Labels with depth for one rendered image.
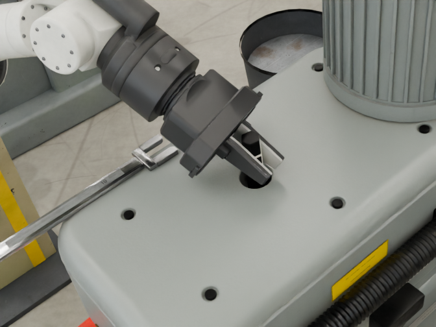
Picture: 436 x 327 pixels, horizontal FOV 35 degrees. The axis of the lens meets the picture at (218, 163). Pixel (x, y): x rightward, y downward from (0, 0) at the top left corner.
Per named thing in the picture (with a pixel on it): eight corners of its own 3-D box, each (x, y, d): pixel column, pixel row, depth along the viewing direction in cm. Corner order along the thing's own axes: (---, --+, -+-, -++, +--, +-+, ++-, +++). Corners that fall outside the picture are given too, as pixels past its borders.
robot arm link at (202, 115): (244, 122, 84) (167, 60, 84) (274, 80, 76) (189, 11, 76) (183, 193, 77) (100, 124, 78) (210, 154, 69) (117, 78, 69)
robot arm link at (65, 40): (101, 121, 76) (21, 56, 76) (155, 74, 83) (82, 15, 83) (134, 52, 67) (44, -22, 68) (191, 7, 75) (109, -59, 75)
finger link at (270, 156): (283, 159, 75) (239, 123, 75) (272, 172, 78) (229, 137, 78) (290, 150, 76) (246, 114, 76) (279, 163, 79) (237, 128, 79)
